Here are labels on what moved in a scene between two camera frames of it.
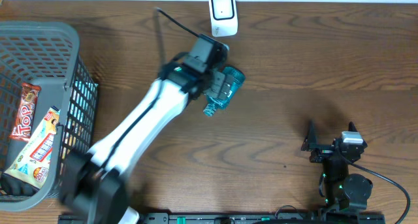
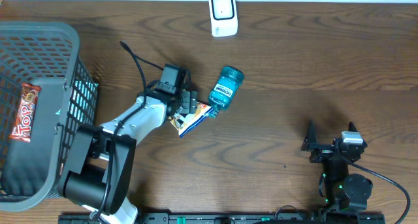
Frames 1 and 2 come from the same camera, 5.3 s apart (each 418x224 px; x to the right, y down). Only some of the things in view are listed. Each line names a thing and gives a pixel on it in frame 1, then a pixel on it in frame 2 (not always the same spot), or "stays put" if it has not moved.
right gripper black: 311,143 stays put
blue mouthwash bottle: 237,78 stays put
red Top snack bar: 25,115 stays put
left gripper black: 221,84 to 191,97
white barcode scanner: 223,6 stays put
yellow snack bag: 31,168 to 184,123
